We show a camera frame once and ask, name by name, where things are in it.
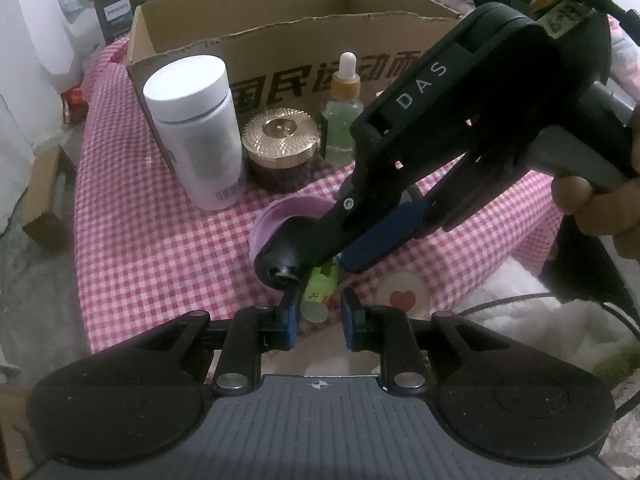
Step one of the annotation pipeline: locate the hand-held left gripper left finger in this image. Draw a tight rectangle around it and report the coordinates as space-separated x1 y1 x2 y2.
134 287 304 397

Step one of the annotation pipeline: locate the brown cardboard box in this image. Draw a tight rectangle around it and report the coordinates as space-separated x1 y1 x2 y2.
125 0 463 173

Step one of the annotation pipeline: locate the purple plastic bowl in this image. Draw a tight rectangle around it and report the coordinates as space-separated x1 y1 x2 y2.
248 196 337 273

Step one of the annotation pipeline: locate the pink white cloth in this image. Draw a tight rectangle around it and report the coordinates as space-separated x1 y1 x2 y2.
607 15 640 76

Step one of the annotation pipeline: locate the black cable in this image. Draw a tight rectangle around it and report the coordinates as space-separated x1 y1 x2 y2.
457 292 640 351

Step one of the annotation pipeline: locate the gold lid jar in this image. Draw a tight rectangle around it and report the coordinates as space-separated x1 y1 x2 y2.
241 108 321 195

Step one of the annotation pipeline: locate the white plush blanket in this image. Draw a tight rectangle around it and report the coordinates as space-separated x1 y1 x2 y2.
420 255 640 391

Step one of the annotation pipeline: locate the green dropper bottle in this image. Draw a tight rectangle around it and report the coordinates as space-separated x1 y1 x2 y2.
320 52 365 167

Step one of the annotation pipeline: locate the flat brown cardboard piece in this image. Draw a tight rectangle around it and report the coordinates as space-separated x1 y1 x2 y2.
22 142 78 248

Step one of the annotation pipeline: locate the white curtain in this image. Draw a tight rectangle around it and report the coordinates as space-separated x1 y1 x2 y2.
0 0 86 221

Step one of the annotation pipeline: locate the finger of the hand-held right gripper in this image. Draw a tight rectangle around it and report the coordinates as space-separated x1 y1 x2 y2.
340 159 527 275
254 166 402 292

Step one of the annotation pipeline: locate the white round heart sticker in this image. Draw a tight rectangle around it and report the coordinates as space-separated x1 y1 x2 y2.
375 270 432 318

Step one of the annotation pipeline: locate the white plastic bottle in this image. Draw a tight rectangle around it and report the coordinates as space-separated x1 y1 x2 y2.
142 54 247 211

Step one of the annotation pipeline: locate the person's right hand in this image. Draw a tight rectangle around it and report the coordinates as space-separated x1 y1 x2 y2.
550 175 640 262

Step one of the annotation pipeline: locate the printed product box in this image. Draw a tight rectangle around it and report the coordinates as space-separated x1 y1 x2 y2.
94 0 201 47

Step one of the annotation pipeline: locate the red carton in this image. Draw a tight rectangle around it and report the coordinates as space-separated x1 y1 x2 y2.
62 85 90 126

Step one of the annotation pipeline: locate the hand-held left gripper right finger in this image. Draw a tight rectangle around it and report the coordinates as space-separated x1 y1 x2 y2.
340 289 506 397

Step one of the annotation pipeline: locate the small green tube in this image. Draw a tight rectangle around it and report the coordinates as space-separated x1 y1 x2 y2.
300 257 342 322

